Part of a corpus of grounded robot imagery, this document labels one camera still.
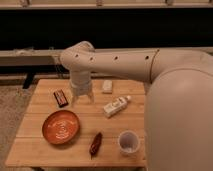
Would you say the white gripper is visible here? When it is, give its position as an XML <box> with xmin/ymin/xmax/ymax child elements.
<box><xmin>70</xmin><ymin>83</ymin><xmax>94</xmax><ymax>105</ymax></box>

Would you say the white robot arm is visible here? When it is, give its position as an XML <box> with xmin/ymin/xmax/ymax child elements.
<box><xmin>60</xmin><ymin>41</ymin><xmax>213</xmax><ymax>171</ymax></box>

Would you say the dark chocolate bar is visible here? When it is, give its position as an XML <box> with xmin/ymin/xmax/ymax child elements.
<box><xmin>54</xmin><ymin>90</ymin><xmax>68</xmax><ymax>107</ymax></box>

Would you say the small white block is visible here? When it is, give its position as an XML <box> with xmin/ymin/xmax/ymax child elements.
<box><xmin>102</xmin><ymin>80</ymin><xmax>113</xmax><ymax>94</ymax></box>

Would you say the orange round plate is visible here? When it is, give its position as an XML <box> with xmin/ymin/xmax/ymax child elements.
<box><xmin>42</xmin><ymin>110</ymin><xmax>80</xmax><ymax>145</ymax></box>

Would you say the white bottle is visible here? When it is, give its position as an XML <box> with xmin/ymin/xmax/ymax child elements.
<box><xmin>103</xmin><ymin>96</ymin><xmax>131</xmax><ymax>118</ymax></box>

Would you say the wooden table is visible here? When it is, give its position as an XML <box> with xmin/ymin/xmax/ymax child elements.
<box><xmin>6</xmin><ymin>79</ymin><xmax>146</xmax><ymax>167</ymax></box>

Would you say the white cup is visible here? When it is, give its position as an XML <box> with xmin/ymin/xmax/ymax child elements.
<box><xmin>118</xmin><ymin>130</ymin><xmax>140</xmax><ymax>155</ymax></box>

